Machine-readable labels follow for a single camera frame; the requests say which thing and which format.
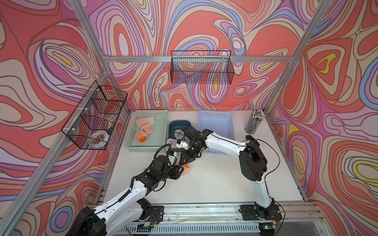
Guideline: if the cup of pencils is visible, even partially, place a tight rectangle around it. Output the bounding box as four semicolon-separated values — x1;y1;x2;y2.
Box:
244;109;265;134

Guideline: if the black wire basket wall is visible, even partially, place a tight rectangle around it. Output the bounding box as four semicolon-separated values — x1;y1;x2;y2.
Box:
170;49;235;85
61;82;128;150

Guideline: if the dark teal plastic tub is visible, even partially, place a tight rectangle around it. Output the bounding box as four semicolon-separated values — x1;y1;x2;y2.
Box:
168;120;192;139

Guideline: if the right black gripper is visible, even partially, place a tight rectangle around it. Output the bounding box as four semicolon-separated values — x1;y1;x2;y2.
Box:
179;141;204;166

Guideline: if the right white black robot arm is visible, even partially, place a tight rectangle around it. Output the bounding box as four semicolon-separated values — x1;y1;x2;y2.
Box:
174;126;275;215

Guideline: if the netted orange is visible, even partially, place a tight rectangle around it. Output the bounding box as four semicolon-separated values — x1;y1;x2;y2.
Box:
135;117;155;127
134;130;148;143
141;123;155;134
182;164;190;176

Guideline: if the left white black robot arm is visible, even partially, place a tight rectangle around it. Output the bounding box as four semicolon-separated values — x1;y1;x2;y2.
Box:
66;155;185;236

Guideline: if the black wire basket back wall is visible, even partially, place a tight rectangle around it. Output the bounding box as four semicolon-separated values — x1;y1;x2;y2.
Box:
170;49;235;85

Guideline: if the green plastic basket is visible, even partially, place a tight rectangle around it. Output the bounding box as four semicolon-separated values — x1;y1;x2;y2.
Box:
125;110;168;152

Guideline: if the item in left wire basket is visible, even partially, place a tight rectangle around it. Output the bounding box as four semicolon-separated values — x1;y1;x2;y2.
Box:
88;130;109;148

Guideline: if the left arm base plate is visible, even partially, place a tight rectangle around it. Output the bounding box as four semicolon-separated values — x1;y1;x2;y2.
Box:
138;205;164;222

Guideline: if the black wire basket left wall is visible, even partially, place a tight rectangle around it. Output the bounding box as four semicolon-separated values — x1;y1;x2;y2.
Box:
61;82;128;150

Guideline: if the light blue plastic basket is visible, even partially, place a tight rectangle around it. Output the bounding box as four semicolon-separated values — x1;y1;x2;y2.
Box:
198;111;234;146

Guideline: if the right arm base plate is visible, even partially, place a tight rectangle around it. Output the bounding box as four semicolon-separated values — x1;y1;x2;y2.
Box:
239;205;283;222

